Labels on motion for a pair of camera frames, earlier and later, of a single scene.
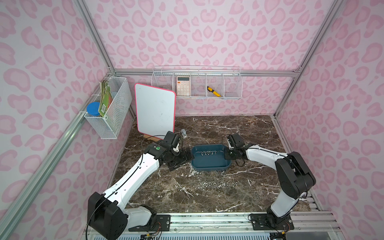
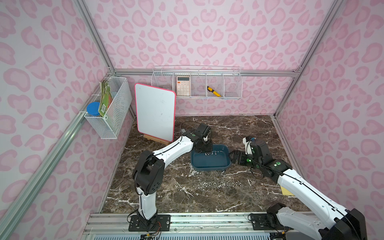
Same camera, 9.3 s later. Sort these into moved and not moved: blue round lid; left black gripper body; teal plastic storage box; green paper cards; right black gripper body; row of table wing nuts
Moved: left black gripper body; right black gripper body
Not moved: green paper cards; blue round lid; row of table wing nuts; teal plastic storage box
